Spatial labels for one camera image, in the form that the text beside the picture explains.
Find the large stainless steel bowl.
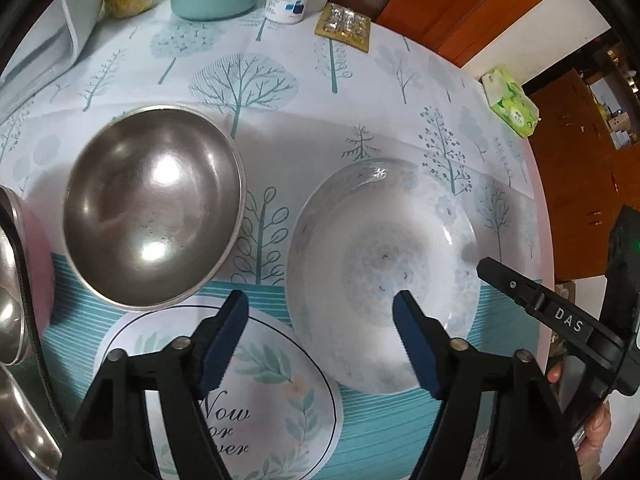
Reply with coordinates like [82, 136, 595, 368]
[62, 104, 247, 311]

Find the small stainless steel bowl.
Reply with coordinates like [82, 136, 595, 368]
[1, 365, 62, 479]

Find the gold blister pill pack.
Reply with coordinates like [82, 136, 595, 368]
[314, 2, 371, 53]

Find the tree patterned tablecloth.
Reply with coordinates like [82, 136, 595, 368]
[0, 0, 557, 480]

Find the steel bowl pink rim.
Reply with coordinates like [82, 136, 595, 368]
[1, 188, 54, 366]

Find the right hand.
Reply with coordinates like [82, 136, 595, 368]
[547, 362, 612, 480]

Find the white floral ceramic plate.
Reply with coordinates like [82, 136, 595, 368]
[285, 158, 480, 394]

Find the clear white storage box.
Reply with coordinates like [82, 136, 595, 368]
[1, 0, 102, 119]

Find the wooden door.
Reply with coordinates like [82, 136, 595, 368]
[376, 0, 542, 67]

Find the green tissue pack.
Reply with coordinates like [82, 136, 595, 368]
[480, 67, 540, 138]

